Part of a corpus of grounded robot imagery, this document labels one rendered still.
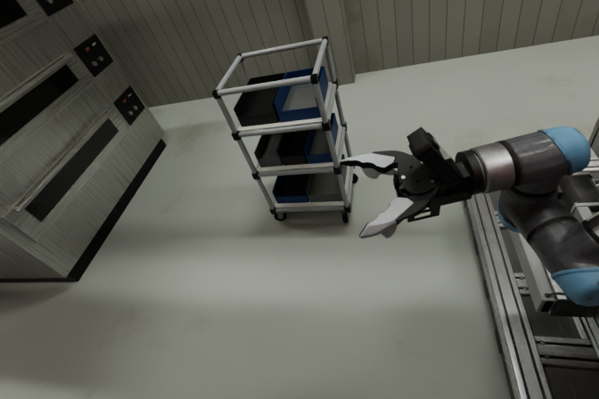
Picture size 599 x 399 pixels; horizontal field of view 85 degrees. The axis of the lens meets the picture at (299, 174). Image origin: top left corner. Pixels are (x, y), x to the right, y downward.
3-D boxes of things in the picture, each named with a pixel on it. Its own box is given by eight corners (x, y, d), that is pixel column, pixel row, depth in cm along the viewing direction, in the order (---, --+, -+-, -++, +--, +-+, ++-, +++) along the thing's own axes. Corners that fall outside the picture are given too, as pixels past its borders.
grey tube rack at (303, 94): (274, 226, 217) (206, 95, 151) (287, 180, 246) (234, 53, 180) (356, 225, 200) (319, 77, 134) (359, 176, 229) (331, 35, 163)
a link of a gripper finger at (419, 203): (405, 232, 48) (440, 191, 50) (405, 226, 46) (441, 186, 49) (379, 214, 50) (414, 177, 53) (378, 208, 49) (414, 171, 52)
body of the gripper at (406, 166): (404, 224, 55) (479, 208, 53) (404, 196, 48) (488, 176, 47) (390, 189, 60) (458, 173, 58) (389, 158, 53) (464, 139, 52)
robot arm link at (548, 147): (585, 185, 50) (604, 142, 45) (510, 202, 52) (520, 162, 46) (552, 153, 56) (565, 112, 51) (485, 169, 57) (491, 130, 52)
